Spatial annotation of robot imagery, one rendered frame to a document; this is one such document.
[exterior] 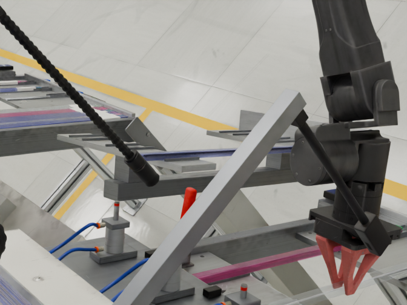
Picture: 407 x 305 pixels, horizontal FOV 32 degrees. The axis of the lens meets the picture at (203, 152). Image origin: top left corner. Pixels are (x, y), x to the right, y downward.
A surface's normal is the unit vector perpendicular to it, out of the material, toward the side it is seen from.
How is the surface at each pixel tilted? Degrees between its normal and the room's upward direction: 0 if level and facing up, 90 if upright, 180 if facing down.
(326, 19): 56
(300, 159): 43
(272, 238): 90
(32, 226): 0
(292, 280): 90
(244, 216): 90
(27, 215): 0
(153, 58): 0
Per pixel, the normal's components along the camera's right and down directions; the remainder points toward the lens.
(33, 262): 0.09, -0.97
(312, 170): -0.82, 0.05
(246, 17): -0.50, -0.62
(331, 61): -0.79, 0.28
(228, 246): 0.62, 0.25
